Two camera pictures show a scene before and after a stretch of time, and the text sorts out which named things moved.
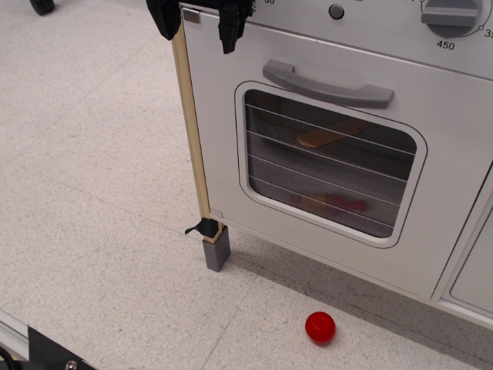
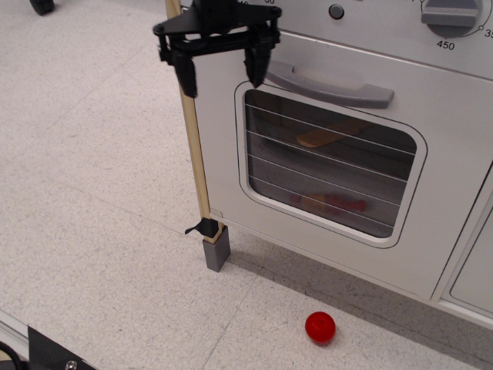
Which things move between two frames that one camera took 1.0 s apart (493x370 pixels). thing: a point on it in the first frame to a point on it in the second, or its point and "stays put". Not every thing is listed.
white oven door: x=363 y=159 stays put
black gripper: x=233 y=15 to x=217 y=27
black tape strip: x=208 y=227 stays put
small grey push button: x=336 y=11 stays put
